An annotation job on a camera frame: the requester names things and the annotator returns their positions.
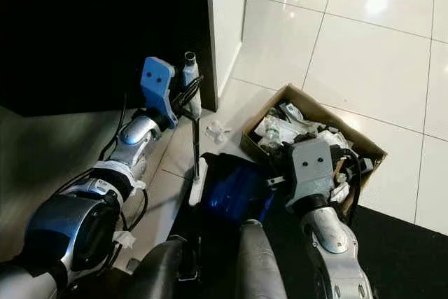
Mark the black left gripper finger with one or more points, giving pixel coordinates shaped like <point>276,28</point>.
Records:
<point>187,90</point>

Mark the blue plastic dustpan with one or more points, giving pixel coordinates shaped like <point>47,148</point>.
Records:
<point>234,190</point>

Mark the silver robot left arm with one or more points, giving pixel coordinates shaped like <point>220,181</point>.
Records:
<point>73,232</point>

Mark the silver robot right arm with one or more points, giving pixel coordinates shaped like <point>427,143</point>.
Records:
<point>336,250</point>

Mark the large black floor mat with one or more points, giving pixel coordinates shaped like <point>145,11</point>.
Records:
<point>406,257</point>

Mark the clear plastic scrap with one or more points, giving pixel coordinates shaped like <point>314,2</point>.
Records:
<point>215,131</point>

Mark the crumpled clear plastic bottle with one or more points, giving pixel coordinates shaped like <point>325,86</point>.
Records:
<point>273,129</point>

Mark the cardboard box of trash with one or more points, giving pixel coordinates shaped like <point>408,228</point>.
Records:
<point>304,103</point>

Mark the robot right leg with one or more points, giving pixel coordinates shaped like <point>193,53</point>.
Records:
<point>260,264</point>

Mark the robot leg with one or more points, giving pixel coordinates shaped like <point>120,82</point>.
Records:
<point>168,274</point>
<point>260,264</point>

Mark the black cabinet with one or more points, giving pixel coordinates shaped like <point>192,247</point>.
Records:
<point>98,33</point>

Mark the robot left leg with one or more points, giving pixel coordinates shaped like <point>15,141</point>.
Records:
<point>168,274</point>

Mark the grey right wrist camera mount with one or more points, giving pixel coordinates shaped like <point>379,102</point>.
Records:
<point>310,169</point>

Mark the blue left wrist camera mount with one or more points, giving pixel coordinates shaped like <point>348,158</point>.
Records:
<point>157,83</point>

